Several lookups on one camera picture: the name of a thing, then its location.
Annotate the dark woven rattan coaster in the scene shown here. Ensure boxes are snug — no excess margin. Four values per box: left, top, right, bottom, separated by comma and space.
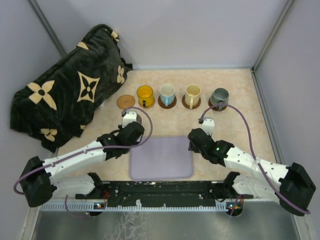
116, 94, 136, 110

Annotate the lavender plastic tray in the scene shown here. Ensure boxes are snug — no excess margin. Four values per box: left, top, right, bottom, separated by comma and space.
129, 136, 194, 181

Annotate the light woven rattan coaster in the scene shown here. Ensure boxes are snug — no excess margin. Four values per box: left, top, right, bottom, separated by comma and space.
138, 98, 156, 109

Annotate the yellow mug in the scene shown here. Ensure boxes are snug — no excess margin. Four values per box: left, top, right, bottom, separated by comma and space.
136, 85, 154, 102

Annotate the brown wooden coaster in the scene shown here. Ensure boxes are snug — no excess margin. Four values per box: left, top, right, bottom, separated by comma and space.
181, 96, 202, 110

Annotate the dark wooden coaster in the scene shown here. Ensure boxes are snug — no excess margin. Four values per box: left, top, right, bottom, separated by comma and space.
157, 96, 177, 109

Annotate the cream mug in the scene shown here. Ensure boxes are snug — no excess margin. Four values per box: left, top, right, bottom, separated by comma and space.
184, 84, 201, 110

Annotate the grey ceramic mug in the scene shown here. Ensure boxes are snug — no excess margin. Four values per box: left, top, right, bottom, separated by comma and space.
210, 88, 229, 103

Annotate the white mug blue handle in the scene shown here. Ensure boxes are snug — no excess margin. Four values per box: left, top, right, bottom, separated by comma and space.
159, 84, 176, 107

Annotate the purple glass mug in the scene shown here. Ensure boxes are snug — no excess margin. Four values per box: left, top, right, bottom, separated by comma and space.
136, 114, 142, 124

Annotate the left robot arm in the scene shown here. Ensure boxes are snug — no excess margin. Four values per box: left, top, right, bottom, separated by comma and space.
19, 121, 145, 208

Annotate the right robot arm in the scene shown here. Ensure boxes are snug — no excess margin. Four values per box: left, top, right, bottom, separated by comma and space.
187, 128, 316, 216

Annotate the black floral blanket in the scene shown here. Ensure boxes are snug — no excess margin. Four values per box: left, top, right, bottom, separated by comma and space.
10, 24, 133, 152

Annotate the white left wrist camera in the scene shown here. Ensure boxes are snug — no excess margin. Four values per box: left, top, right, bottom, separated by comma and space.
121, 111, 138, 128

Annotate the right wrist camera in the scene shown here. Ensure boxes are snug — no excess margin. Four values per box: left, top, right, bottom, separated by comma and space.
198, 117, 215, 137

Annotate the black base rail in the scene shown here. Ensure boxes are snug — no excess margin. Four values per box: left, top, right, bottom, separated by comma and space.
75, 181, 239, 208

